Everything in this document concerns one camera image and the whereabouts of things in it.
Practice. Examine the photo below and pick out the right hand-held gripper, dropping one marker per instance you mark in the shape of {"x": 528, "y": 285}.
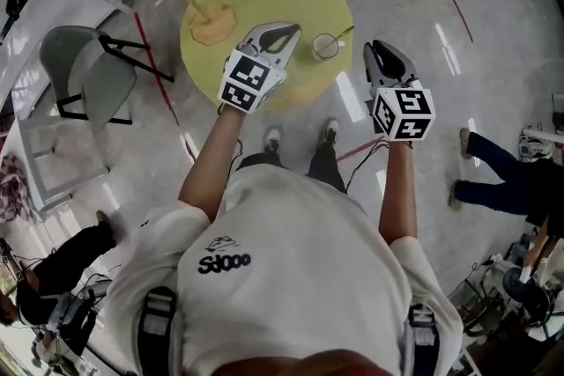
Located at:
{"x": 403, "y": 112}

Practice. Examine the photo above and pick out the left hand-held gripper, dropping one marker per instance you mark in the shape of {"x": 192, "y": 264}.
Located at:
{"x": 247, "y": 77}

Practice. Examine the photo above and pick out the clear glass cup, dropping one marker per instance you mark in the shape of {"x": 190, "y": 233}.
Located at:
{"x": 325, "y": 48}

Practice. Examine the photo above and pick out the thin metal spoon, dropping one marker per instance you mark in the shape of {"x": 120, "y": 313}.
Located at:
{"x": 344, "y": 34}

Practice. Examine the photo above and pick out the person's right forearm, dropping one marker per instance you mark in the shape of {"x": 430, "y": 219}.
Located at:
{"x": 398, "y": 189}

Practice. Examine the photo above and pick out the person's left forearm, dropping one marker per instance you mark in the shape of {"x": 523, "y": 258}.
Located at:
{"x": 211, "y": 163}

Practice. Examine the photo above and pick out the wooden cup tree stand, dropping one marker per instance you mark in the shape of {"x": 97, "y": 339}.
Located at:
{"x": 213, "y": 25}

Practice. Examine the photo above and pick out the person's right shoe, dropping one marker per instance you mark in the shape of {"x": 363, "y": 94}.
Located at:
{"x": 329, "y": 131}

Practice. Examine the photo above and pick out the person's shoe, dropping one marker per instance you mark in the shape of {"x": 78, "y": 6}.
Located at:
{"x": 329, "y": 131}
{"x": 273, "y": 138}

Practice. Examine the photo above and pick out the person's left shoe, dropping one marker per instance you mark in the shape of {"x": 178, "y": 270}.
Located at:
{"x": 273, "y": 138}

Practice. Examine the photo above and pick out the person's black trousers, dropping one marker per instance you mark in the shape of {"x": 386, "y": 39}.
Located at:
{"x": 326, "y": 165}

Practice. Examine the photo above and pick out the white headset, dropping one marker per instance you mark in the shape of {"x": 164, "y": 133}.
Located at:
{"x": 534, "y": 146}

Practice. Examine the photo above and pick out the grey folding chair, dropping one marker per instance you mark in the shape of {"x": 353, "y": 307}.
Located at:
{"x": 88, "y": 70}

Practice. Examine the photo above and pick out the person's white t-shirt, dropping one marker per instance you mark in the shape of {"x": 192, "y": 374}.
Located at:
{"x": 291, "y": 260}

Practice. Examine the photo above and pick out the patterned pink cloth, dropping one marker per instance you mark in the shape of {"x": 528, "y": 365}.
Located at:
{"x": 13, "y": 189}

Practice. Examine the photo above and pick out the white metal frame rack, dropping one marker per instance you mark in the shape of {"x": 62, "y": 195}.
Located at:
{"x": 53, "y": 163}

